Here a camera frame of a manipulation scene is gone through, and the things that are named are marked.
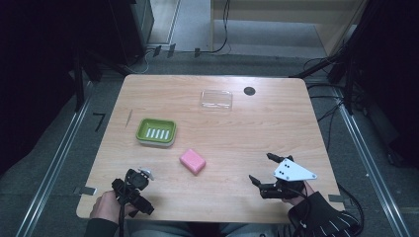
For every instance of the person's left hand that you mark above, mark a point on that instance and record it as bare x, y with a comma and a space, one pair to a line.
105, 207

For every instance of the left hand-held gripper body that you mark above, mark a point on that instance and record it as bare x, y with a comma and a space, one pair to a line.
133, 194

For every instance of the grey tape piece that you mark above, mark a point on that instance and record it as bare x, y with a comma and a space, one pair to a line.
336, 198
85, 190

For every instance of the green soap dish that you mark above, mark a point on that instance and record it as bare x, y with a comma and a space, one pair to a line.
156, 124

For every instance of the clear plastic lid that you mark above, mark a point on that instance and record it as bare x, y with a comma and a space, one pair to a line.
216, 99

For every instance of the person's legs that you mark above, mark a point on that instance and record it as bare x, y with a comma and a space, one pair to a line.
204, 229

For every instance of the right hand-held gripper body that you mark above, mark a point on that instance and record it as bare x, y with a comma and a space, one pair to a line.
290, 173

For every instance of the dark cabinet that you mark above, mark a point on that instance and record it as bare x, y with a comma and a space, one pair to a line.
131, 29

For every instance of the black tripod stand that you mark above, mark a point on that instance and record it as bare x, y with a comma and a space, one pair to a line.
342, 69

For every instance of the person's right hand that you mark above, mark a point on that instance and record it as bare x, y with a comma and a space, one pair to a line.
309, 192

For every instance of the black round table grommet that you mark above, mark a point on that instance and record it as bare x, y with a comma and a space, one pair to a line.
249, 91

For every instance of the pink soap bar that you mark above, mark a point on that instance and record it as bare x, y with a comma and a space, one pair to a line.
192, 161

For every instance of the metal floor rail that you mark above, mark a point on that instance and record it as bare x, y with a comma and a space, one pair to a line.
54, 168
372, 168

